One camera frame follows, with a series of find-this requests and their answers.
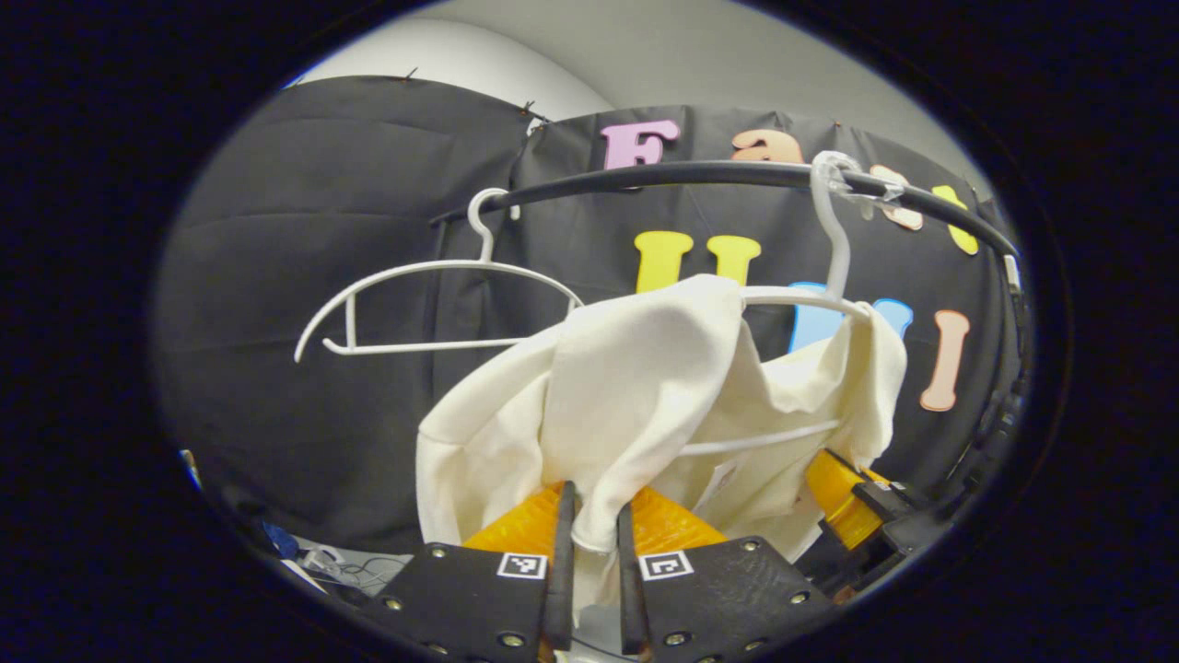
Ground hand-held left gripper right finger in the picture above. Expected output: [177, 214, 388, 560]
[615, 486, 837, 663]

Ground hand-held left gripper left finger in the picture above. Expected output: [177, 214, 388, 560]
[355, 481, 578, 663]

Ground cream button shirt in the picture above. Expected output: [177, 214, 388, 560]
[414, 273, 908, 627]

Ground white plastic hanger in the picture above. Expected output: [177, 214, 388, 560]
[682, 150, 890, 459]
[293, 187, 586, 362]

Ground black clothes rack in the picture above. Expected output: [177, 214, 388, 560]
[428, 160, 1028, 498]

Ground tangled black white cables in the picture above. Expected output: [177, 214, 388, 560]
[295, 543, 411, 595]

